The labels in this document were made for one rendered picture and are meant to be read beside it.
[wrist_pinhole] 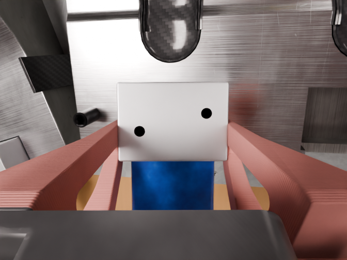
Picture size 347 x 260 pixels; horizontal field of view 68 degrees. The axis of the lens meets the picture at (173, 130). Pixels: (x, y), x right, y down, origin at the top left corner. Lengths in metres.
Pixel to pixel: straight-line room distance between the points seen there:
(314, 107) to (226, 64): 0.07
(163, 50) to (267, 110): 0.07
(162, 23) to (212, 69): 0.04
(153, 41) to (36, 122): 0.14
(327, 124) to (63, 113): 0.22
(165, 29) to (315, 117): 0.12
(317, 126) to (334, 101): 0.02
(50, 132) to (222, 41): 0.17
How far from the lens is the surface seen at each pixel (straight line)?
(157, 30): 0.17
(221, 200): 0.30
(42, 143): 0.27
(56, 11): 0.30
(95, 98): 0.19
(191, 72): 0.16
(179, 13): 0.17
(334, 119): 0.21
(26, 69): 0.25
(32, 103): 0.26
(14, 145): 0.28
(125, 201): 0.32
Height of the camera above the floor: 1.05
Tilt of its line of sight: 70 degrees down
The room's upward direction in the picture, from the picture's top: 146 degrees counter-clockwise
